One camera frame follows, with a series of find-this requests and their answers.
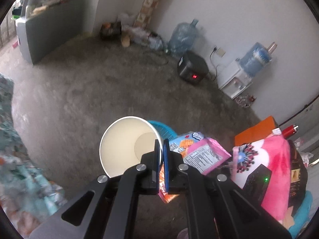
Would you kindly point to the orange snack bag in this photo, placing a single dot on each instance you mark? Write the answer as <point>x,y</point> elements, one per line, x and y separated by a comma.
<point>204,154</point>

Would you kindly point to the white paper cup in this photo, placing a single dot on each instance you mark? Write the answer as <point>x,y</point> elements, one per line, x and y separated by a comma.
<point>124,142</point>

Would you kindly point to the blue jug on dispenser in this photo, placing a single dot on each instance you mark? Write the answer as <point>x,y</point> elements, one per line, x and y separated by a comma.
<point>257,58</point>

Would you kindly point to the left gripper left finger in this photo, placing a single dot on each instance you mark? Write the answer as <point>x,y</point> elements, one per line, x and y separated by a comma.
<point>106,207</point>

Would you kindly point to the black tracker green light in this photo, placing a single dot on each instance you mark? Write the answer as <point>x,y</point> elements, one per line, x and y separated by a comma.
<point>257,183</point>

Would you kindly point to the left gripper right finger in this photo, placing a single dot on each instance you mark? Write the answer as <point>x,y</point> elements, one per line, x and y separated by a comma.
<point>216,206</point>

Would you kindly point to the blue plastic trash basket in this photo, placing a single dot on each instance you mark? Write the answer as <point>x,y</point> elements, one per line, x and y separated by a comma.
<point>164,130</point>

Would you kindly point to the pink floral blanket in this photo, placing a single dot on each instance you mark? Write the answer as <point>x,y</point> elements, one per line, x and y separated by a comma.
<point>274,153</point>

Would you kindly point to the orange folder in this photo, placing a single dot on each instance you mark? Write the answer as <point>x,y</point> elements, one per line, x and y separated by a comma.
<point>259,131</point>

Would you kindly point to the red lighter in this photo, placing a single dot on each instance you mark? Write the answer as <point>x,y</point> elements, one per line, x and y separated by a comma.
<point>289,131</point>

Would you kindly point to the black rice cooker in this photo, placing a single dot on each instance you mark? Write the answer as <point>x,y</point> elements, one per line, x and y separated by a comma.
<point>192,67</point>

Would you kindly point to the floral blue bedspread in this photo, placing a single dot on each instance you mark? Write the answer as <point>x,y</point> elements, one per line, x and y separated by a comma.
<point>27,196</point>

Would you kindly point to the grey storage cabinet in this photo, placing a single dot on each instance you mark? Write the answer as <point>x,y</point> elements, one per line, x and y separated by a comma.
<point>41,34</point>

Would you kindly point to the white water dispenser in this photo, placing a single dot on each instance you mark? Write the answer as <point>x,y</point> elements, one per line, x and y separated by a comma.
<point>232,80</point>

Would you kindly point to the black bag on floor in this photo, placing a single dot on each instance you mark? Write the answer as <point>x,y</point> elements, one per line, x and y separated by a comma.
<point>110,31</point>

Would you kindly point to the empty blue water jug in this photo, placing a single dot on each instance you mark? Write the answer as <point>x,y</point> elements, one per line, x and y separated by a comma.
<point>183,38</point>

